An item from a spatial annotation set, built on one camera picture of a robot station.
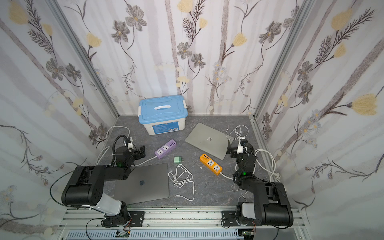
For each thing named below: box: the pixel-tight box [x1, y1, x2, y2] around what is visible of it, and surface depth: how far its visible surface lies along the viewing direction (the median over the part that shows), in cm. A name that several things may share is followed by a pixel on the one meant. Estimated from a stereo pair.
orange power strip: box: [199, 153, 224, 176], surface depth 93 cm
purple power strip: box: [154, 139, 177, 159], surface depth 100 cm
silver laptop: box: [185, 122, 234, 160], surface depth 107 cm
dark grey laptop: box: [114, 163, 170, 205], surface depth 88 cm
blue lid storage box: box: [138, 95, 188, 136], surface depth 104 cm
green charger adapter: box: [174, 156, 184, 164], surface depth 95 cm
